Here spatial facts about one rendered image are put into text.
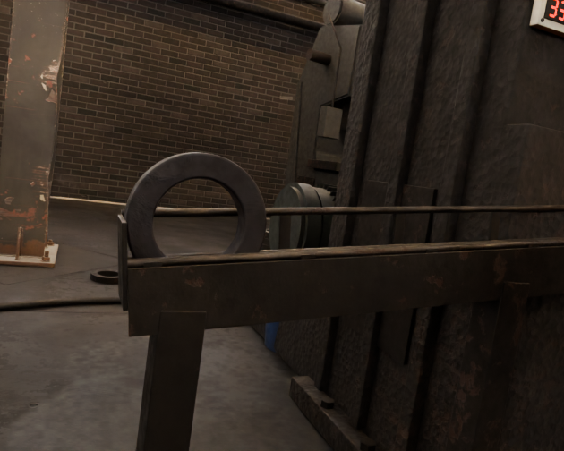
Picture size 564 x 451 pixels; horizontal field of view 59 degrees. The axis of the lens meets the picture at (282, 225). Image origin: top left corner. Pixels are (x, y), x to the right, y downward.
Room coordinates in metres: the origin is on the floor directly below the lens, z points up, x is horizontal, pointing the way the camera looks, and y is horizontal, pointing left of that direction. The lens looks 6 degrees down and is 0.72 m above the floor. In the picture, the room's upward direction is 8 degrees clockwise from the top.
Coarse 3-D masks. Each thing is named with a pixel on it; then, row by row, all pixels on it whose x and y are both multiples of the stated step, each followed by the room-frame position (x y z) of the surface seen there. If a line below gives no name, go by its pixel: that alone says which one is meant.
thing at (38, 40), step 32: (32, 0) 2.79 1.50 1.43; (64, 0) 2.85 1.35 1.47; (32, 32) 2.79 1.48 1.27; (64, 32) 3.12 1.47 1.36; (32, 64) 2.80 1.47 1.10; (32, 96) 2.80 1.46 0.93; (32, 128) 2.81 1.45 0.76; (0, 160) 2.75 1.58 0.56; (32, 160) 2.81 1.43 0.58; (0, 192) 2.76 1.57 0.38; (32, 192) 2.82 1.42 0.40; (0, 224) 2.76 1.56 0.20; (32, 224) 2.82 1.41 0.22; (0, 256) 2.75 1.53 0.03; (32, 256) 2.83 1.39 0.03
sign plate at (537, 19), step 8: (536, 0) 1.00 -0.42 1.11; (544, 0) 0.99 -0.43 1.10; (552, 0) 0.99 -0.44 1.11; (560, 0) 1.00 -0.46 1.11; (536, 8) 0.99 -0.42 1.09; (544, 8) 0.99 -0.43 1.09; (552, 8) 0.99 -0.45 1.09; (560, 8) 1.00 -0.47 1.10; (536, 16) 0.99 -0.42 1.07; (544, 16) 0.99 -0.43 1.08; (560, 16) 1.00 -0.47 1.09; (536, 24) 0.99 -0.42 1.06; (544, 24) 0.99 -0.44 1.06; (552, 24) 1.00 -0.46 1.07; (560, 24) 1.01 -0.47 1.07; (552, 32) 1.02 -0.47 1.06; (560, 32) 1.01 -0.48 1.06
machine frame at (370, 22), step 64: (384, 0) 1.46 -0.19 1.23; (448, 0) 1.22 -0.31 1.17; (512, 0) 1.04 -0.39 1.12; (384, 64) 1.44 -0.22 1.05; (448, 64) 1.19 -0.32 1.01; (512, 64) 1.01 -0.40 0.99; (384, 128) 1.39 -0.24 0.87; (448, 128) 1.15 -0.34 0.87; (512, 128) 0.98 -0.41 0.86; (384, 192) 1.33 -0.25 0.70; (448, 192) 1.07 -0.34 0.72; (512, 192) 0.96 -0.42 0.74; (320, 320) 1.56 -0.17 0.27; (384, 320) 1.24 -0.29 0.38; (448, 320) 1.05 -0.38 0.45; (320, 384) 1.45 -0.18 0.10; (384, 384) 1.22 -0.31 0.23; (448, 384) 1.02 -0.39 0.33; (512, 384) 0.98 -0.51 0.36; (384, 448) 1.18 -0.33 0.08; (512, 448) 1.00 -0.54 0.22
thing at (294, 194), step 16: (288, 192) 2.13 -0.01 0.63; (304, 192) 2.04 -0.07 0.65; (320, 192) 2.10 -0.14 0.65; (336, 192) 2.11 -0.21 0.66; (272, 224) 2.25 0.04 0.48; (304, 224) 1.98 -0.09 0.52; (320, 224) 1.99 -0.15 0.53; (272, 240) 2.23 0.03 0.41; (304, 240) 1.97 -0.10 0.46; (320, 240) 2.01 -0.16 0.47; (304, 320) 1.73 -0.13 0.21; (288, 336) 1.83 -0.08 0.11; (304, 336) 1.71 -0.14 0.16; (288, 352) 1.82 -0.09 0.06; (304, 352) 1.70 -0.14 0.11; (304, 368) 1.68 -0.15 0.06
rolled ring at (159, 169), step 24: (168, 168) 0.62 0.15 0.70; (192, 168) 0.63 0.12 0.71; (216, 168) 0.65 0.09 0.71; (240, 168) 0.66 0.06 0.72; (144, 192) 0.61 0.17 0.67; (240, 192) 0.66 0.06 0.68; (144, 216) 0.61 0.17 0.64; (240, 216) 0.68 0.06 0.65; (264, 216) 0.68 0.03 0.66; (144, 240) 0.62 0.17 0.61; (240, 240) 0.67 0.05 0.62
